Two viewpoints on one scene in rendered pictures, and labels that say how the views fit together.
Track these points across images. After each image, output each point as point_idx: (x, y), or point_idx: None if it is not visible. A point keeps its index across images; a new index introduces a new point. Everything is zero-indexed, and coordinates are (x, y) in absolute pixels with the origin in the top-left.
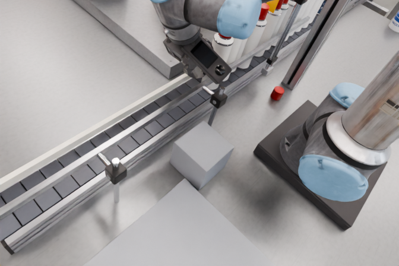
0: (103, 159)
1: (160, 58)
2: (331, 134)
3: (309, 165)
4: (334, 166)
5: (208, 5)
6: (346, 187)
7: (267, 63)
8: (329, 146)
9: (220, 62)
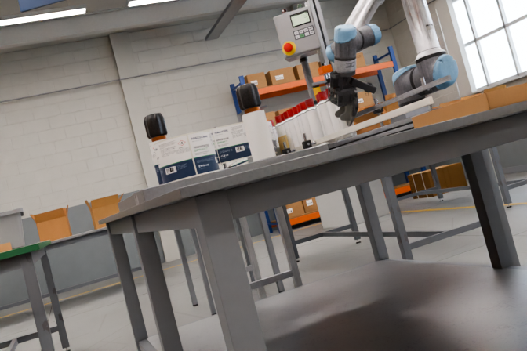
0: None
1: (315, 146)
2: (428, 53)
3: (439, 65)
4: (443, 56)
5: (366, 29)
6: (452, 63)
7: None
8: (434, 56)
9: (365, 82)
